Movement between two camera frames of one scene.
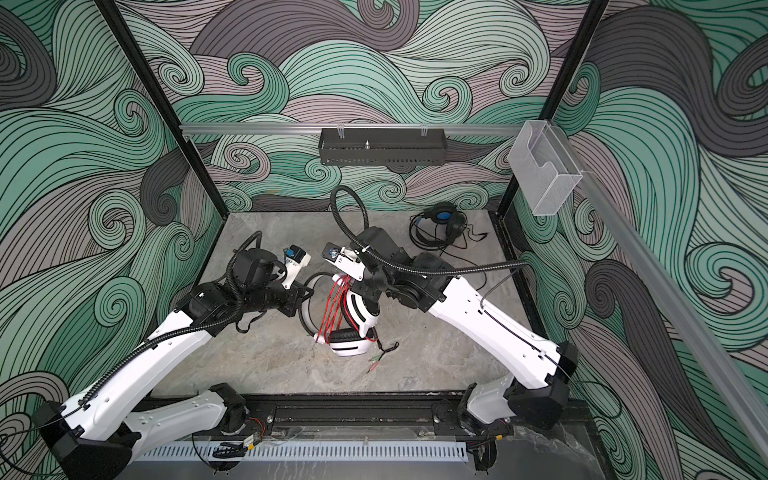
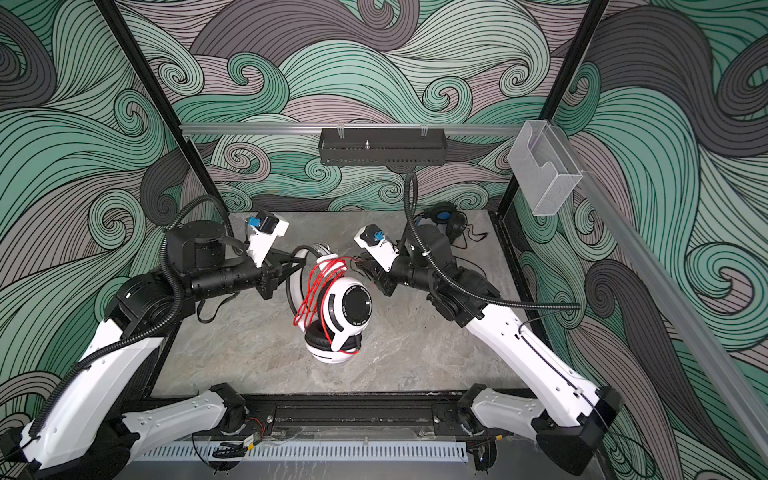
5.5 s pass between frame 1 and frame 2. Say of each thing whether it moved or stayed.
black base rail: stayed
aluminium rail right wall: stayed
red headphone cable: moved
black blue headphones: stayed
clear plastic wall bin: stayed
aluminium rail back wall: stayed
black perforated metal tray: stayed
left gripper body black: moved
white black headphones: moved
